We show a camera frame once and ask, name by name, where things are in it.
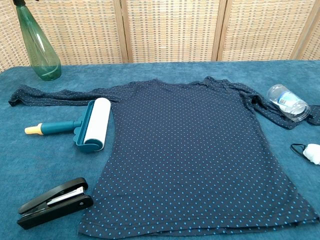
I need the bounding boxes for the teal lint roller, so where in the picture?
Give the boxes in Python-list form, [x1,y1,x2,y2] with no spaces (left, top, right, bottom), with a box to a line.
[24,97,112,154]

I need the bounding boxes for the navy polka dot shirt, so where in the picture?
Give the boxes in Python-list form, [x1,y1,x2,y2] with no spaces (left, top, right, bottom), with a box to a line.
[8,76,320,237]

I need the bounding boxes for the woven wooden folding screen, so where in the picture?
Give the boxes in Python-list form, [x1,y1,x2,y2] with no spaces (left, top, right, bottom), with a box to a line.
[0,0,320,73]

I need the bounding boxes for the black stapler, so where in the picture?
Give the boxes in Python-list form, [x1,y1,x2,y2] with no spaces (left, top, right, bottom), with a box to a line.
[16,177,94,230]

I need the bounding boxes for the teal table cloth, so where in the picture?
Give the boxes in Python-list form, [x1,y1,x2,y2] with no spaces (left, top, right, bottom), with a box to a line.
[0,59,320,240]

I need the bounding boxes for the green plastic spray bottle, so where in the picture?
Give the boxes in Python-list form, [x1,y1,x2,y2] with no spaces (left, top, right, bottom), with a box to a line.
[13,0,62,82]

